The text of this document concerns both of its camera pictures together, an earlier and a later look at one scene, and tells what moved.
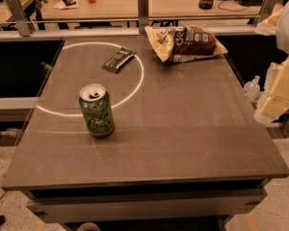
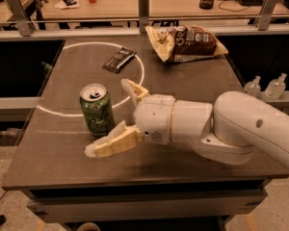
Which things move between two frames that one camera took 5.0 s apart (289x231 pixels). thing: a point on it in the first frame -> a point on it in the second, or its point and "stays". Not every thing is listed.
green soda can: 96,108 stays
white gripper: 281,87 -> 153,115
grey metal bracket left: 18,12 stays
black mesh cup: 205,1 stays
